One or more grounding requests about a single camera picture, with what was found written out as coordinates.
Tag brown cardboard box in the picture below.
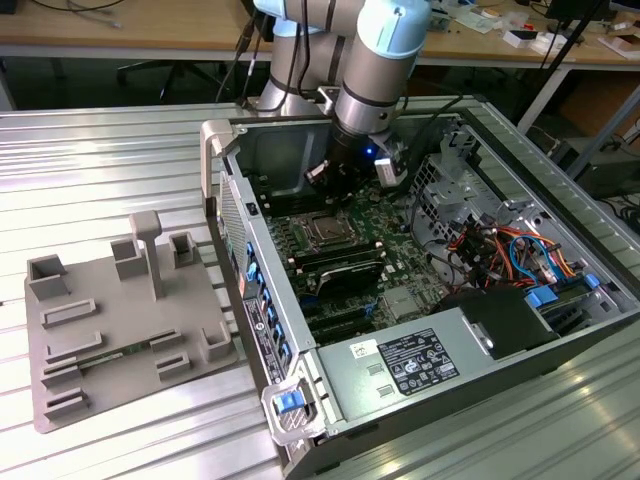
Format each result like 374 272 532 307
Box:
597 32 640 61

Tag black camera cable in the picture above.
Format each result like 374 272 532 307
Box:
392 96 467 201

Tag RAM slot white latches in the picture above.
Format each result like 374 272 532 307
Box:
294 250 385 274
257 187 307 200
286 240 382 264
262 198 324 212

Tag green RAM stick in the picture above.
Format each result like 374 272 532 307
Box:
78 341 155 370

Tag black office chair base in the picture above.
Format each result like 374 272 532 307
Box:
117 59 221 101

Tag open PC case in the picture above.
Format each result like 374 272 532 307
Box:
199 94 640 480

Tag black graphics card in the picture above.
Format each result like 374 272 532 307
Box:
313 258 387 302

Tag wooden desk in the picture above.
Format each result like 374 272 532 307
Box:
0 0 640 66

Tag metal drive cage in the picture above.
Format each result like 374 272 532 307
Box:
407 149 506 251

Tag grey case handle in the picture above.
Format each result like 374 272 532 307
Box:
199 119 236 201
260 377 327 446

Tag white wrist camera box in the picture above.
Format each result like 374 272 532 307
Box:
373 155 405 190

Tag blue data wire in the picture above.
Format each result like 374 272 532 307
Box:
508 232 559 284

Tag silver chipset heat sink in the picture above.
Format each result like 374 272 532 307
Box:
383 288 422 322

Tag silver CPU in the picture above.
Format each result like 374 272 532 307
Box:
310 217 347 242

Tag metal socket cover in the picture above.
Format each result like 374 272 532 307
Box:
294 208 362 251

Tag black expansion slot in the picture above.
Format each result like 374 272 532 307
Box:
309 319 376 346
302 303 374 329

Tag green motherboard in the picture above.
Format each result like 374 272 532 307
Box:
259 189 451 346

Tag black plastic shroud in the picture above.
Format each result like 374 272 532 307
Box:
433 286 561 362

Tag blue disk carrier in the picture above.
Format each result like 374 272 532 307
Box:
527 285 560 309

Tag CPU socket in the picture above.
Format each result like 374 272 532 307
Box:
291 207 365 253

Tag grey desk cable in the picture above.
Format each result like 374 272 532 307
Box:
64 0 124 29

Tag grey parts rack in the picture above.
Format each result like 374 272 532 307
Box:
24 209 251 434

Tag grey power supply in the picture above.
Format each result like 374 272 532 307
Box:
317 307 561 424

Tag orange red wire bundle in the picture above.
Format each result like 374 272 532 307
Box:
444 224 589 294

